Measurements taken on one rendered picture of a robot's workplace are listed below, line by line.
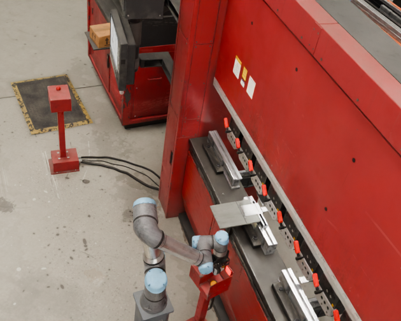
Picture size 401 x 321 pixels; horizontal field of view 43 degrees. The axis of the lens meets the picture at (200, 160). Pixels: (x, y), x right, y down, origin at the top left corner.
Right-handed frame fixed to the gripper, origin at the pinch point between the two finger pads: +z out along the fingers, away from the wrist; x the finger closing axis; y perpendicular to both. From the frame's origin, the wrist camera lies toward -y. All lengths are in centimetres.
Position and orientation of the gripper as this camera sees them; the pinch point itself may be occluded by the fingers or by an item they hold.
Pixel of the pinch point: (213, 273)
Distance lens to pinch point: 297.1
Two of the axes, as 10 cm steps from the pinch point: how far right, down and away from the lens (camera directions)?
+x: -5.4, -6.2, 5.7
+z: -0.6, 7.0, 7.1
